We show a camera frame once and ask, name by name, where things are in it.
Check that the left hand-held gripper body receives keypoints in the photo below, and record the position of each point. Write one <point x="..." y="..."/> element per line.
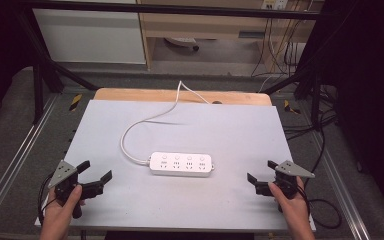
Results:
<point x="67" y="183"/>

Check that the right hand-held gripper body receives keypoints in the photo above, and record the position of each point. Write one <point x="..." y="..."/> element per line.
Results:
<point x="288" y="181"/>

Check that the white power strip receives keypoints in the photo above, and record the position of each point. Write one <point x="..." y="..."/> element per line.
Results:
<point x="181" y="164"/>

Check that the person's right hand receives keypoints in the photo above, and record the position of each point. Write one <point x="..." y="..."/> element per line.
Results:
<point x="290" y="208"/>

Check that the person's left hand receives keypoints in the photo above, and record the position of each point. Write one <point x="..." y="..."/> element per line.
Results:
<point x="60" y="210"/>

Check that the yellow black floor tape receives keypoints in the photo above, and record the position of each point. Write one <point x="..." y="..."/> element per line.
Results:
<point x="75" y="102"/>
<point x="290" y="107"/>

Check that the light grey table mat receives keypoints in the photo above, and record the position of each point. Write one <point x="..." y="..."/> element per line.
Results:
<point x="186" y="133"/>

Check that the wooden table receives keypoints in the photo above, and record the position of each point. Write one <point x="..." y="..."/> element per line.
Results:
<point x="146" y="95"/>

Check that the black curtain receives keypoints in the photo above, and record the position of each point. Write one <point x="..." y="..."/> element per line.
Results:
<point x="0" y="50"/>
<point x="370" y="100"/>

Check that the white cabinet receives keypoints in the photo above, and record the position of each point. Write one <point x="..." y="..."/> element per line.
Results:
<point x="90" y="36"/>

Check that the office chair base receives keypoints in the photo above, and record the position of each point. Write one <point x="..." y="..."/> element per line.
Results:
<point x="183" y="42"/>

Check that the light wooden desk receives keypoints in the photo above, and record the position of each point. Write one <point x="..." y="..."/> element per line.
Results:
<point x="206" y="25"/>

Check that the aluminium floor rail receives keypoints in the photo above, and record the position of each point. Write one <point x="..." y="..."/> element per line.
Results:
<point x="343" y="193"/>
<point x="13" y="160"/>

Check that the white wall socket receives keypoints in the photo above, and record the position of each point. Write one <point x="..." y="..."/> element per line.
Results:
<point x="275" y="4"/>

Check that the black metal frame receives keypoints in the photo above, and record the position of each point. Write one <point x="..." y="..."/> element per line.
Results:
<point x="166" y="9"/>

